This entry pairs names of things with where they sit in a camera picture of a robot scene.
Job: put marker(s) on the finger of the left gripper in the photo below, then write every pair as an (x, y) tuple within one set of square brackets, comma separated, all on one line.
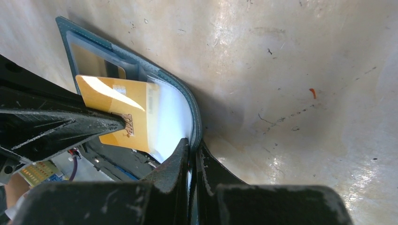
[(40, 120)]

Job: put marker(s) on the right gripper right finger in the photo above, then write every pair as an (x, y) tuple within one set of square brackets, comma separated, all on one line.
[(210, 174)]

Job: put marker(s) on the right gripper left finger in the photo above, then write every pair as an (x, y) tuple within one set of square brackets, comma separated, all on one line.
[(166, 203)]

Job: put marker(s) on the blue card holder wallet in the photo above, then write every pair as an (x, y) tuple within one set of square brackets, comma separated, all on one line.
[(92, 55)]

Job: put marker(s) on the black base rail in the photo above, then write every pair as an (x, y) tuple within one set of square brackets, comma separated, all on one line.
[(119, 163)]

